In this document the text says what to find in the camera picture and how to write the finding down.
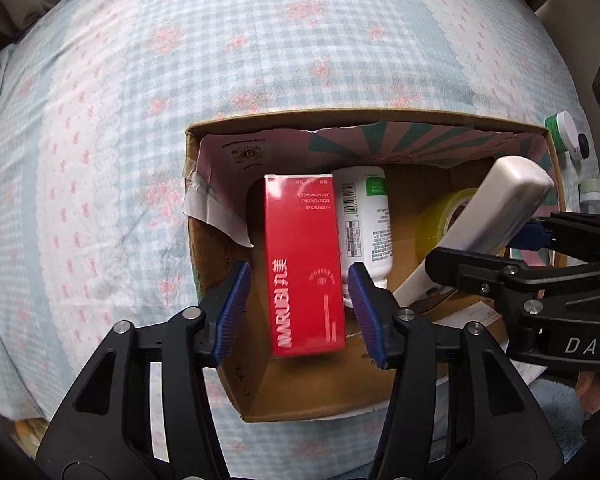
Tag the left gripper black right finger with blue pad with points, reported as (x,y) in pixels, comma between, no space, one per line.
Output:
(458,407)

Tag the pale green jar white lid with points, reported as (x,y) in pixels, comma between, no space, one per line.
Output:
(589,196)

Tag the green striped jar white lid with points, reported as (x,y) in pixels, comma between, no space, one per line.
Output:
(564,133)

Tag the open cardboard box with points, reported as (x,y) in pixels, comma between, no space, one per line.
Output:
(258,189)

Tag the yellow tape roll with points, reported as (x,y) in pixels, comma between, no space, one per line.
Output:
(436,219)

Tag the person's hand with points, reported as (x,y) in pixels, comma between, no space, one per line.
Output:
(588,392)

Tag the red Marubi carton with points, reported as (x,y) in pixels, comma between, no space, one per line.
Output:
(302,256)

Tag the white bottle green label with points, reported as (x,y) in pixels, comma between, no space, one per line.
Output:
(364,227)

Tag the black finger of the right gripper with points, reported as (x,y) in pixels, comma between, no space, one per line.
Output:
(569,233)
(551,315)

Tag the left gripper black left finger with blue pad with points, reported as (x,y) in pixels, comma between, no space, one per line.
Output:
(139,409)

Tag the white remote control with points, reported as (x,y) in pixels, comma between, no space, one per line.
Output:
(506,199)

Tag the checkered floral bed sheet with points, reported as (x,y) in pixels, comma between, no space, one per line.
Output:
(94,105)

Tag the small jar black cap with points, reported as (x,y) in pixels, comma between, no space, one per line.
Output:
(581,148)

